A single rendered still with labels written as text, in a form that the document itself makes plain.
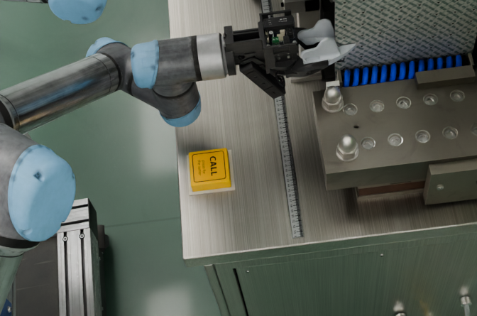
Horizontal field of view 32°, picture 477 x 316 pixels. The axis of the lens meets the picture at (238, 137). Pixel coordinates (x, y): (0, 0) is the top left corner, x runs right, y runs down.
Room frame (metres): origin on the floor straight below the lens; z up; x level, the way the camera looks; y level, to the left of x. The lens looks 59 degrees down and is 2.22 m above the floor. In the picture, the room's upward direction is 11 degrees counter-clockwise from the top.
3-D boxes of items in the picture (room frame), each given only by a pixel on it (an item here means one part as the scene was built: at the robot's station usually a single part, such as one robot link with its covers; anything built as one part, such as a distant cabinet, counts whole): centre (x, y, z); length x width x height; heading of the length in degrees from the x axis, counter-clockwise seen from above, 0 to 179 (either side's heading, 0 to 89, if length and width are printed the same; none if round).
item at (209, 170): (0.74, 0.06, 0.91); 0.07 x 0.07 x 0.02; 86
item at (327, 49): (0.80, -0.17, 1.12); 0.09 x 0.03 x 0.06; 84
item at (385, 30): (0.81, -0.30, 1.11); 0.23 x 0.01 x 0.18; 86
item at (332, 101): (0.75, -0.17, 1.05); 0.04 x 0.04 x 0.04
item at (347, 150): (0.65, -0.17, 1.05); 0.04 x 0.04 x 0.04
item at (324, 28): (0.84, -0.17, 1.12); 0.09 x 0.03 x 0.06; 87
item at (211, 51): (0.84, 0.01, 1.11); 0.08 x 0.05 x 0.08; 176
